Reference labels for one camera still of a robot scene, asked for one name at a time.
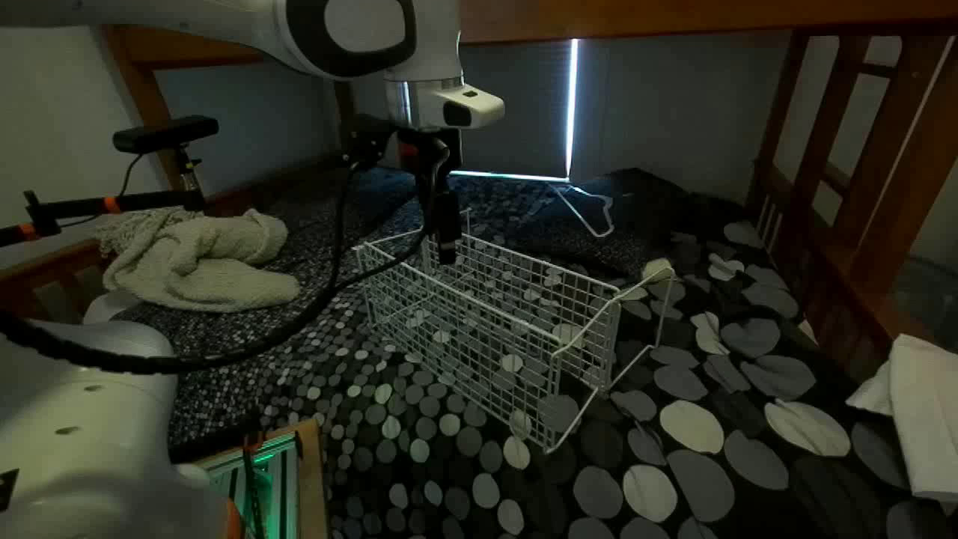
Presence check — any white folded cloth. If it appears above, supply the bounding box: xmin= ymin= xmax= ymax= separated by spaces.
xmin=844 ymin=331 xmax=958 ymax=502

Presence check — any dark window blind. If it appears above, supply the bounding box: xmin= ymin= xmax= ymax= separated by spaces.
xmin=457 ymin=38 xmax=573 ymax=183

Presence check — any dark pillow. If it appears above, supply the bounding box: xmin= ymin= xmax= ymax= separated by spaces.
xmin=594 ymin=163 xmax=705 ymax=243

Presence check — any blue cloth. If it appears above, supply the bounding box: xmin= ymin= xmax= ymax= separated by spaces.
xmin=350 ymin=163 xmax=421 ymax=210

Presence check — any black camera on stand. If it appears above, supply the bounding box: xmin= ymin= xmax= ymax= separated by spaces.
xmin=109 ymin=112 xmax=220 ymax=195

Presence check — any wooden bunk bed frame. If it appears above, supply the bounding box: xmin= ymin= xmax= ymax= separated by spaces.
xmin=0 ymin=0 xmax=958 ymax=401

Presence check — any black grey dotted duvet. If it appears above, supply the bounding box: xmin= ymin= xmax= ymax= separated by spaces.
xmin=129 ymin=166 xmax=958 ymax=539

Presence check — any black clamp bar orange band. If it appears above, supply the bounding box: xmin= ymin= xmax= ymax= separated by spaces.
xmin=0 ymin=189 xmax=210 ymax=250

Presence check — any beige crumpled towel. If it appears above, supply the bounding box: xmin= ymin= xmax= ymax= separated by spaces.
xmin=82 ymin=205 xmax=305 ymax=315

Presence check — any white wire hanger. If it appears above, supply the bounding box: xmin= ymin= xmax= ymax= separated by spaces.
xmin=548 ymin=183 xmax=618 ymax=243

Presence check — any wooden crate green light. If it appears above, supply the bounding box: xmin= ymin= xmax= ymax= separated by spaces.
xmin=190 ymin=416 xmax=335 ymax=539

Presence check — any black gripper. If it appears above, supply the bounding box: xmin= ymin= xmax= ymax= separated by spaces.
xmin=412 ymin=130 xmax=463 ymax=268

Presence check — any white wire rack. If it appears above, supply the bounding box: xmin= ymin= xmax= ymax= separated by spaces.
xmin=352 ymin=228 xmax=681 ymax=458

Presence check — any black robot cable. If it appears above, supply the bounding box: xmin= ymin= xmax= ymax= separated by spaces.
xmin=0 ymin=127 xmax=445 ymax=377

